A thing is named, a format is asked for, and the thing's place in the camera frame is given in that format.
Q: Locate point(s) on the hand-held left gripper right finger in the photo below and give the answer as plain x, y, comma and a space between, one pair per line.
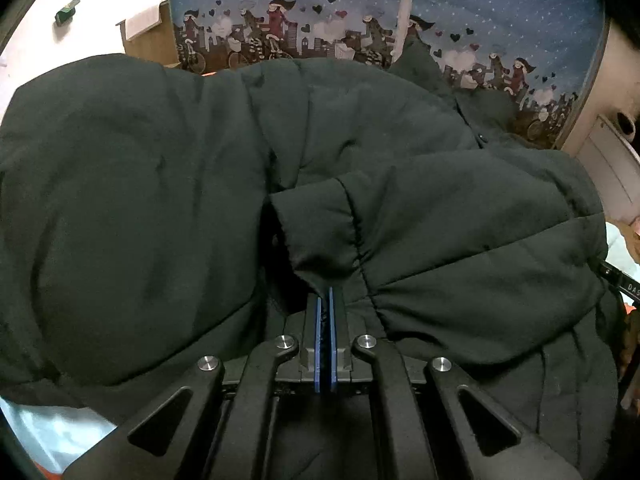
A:
332, 345

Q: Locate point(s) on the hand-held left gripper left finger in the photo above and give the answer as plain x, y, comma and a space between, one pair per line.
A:
316, 345

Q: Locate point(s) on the black padded jacket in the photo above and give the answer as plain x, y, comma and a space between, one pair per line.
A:
150, 185

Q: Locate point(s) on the brown garment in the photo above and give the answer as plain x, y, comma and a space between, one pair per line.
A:
632, 240

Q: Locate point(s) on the white cabinet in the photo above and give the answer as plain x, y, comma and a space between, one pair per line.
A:
610, 160

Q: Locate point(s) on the small wooden side table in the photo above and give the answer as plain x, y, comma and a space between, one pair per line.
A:
150, 50

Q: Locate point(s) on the green wall hook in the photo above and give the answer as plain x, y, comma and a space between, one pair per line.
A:
66, 11

